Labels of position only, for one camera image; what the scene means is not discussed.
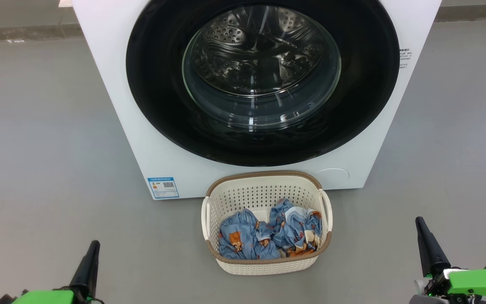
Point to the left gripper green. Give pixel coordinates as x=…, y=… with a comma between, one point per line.
x=44, y=298

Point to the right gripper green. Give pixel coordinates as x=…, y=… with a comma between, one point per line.
x=479, y=282

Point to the blue white orange garment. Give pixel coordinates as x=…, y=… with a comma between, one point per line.
x=298, y=228

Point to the blue bear print garment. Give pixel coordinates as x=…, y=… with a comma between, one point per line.
x=243, y=236

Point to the black glass washer door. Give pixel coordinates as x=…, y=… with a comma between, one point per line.
x=154, y=84

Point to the white front-load washing machine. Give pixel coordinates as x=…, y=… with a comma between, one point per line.
x=112, y=84

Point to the blue energy label sticker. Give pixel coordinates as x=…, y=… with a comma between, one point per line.
x=163, y=188

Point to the round white filter cover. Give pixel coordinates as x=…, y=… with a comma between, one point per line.
x=331, y=179

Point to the cream perforated laundry basket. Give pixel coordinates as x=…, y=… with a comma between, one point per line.
x=260, y=190

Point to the small printed text label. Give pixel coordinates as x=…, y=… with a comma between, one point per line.
x=405, y=58

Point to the pale wooden board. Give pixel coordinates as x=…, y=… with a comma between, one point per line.
x=66, y=3

